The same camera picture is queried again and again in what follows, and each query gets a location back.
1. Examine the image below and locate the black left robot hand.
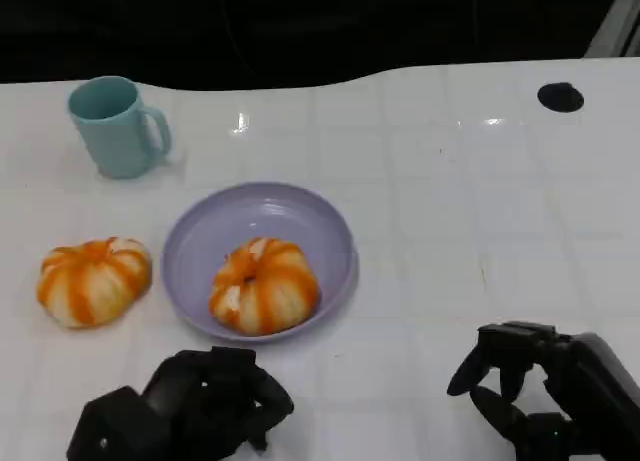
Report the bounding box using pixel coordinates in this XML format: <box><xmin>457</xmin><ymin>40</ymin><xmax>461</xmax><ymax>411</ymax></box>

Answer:
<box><xmin>66</xmin><ymin>345</ymin><xmax>295</xmax><ymax>461</ymax></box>

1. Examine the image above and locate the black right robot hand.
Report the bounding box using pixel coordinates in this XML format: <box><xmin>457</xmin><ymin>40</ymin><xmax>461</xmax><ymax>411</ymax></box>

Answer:
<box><xmin>446</xmin><ymin>321</ymin><xmax>640</xmax><ymax>461</ymax></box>

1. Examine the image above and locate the orange white toy bread roll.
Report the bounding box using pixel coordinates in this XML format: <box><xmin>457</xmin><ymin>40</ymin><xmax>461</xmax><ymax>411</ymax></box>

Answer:
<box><xmin>35</xmin><ymin>236</ymin><xmax>153</xmax><ymax>330</ymax></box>
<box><xmin>208</xmin><ymin>236</ymin><xmax>321</xmax><ymax>337</ymax></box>

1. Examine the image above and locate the lilac plate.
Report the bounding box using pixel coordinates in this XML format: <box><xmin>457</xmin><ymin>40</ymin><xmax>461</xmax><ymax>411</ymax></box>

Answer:
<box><xmin>160</xmin><ymin>181</ymin><xmax>360</xmax><ymax>340</ymax></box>

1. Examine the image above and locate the pale green mug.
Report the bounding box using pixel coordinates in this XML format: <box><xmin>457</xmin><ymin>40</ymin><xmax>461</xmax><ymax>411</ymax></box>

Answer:
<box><xmin>67</xmin><ymin>75</ymin><xmax>173</xmax><ymax>180</ymax></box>

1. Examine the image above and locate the black backdrop cloth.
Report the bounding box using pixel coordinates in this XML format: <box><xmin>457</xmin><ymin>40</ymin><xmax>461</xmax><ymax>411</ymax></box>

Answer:
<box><xmin>0</xmin><ymin>0</ymin><xmax>640</xmax><ymax>92</ymax></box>

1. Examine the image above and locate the black table cable hole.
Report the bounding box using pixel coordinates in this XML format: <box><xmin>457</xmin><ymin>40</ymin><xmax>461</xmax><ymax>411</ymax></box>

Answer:
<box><xmin>537</xmin><ymin>82</ymin><xmax>585</xmax><ymax>114</ymax></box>

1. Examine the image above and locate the grey metal frame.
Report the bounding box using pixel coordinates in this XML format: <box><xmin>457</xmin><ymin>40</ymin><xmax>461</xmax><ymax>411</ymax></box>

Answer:
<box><xmin>583</xmin><ymin>0</ymin><xmax>640</xmax><ymax>60</ymax></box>

